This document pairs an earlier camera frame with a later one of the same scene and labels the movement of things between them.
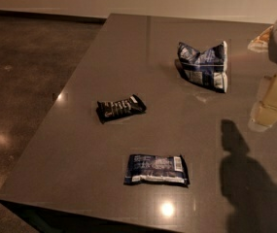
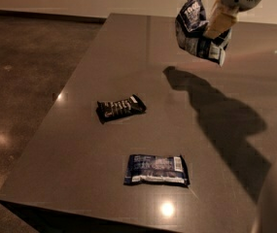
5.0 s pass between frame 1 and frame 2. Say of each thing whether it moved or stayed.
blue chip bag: moved
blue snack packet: stayed
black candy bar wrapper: stayed
